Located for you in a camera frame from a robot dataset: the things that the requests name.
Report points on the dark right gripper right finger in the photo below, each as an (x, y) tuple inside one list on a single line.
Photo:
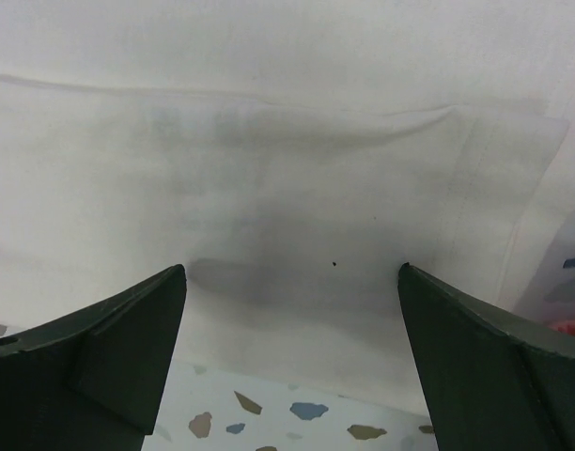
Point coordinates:
[(491, 380)]

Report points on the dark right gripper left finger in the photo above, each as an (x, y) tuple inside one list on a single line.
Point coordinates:
[(93, 379)]

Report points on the white Coca-Cola t-shirt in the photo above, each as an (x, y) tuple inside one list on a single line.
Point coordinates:
[(292, 155)]

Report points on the folded pink t-shirt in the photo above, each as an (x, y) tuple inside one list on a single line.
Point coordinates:
[(564, 326)]

